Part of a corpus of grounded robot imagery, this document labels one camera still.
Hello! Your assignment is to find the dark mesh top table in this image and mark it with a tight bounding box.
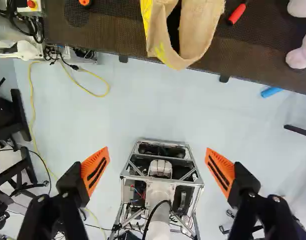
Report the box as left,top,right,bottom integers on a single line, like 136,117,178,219
42,0,306,97

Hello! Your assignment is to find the yellow cable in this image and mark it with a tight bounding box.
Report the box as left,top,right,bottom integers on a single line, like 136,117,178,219
27,59,111,240

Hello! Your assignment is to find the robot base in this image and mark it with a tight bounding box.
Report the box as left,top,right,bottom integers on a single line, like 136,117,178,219
107,137,206,240

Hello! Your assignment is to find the blue cylinder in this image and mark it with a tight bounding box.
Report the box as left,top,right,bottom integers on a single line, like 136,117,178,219
260,86,285,100

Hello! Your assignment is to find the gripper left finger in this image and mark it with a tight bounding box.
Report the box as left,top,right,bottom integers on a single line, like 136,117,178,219
16,146,111,240

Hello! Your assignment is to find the black chair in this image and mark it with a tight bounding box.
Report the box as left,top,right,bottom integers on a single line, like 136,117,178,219
0,77,47,231

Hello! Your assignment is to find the black bar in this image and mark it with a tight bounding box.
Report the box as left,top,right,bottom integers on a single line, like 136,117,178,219
284,124,306,140

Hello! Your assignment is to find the burlap bag with yellow print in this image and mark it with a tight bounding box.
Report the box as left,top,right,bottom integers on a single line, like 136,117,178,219
139,0,227,71

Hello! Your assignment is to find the red cylinder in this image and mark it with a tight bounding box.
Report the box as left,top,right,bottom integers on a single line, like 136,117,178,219
227,2,247,26

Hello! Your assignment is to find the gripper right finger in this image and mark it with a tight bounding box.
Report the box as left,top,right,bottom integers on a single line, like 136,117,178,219
204,147,306,240

